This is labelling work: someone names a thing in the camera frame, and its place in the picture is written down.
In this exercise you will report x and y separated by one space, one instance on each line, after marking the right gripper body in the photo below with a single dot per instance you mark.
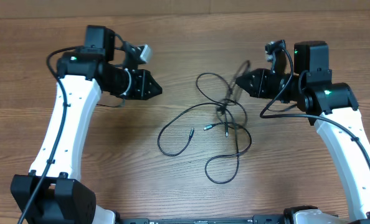
279 81

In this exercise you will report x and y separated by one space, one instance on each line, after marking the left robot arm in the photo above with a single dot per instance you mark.
51 191

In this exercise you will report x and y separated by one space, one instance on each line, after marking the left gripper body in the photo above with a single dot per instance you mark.
131 87

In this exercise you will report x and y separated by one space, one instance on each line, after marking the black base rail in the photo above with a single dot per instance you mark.
256 219

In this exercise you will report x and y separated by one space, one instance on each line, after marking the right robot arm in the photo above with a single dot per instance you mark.
332 108

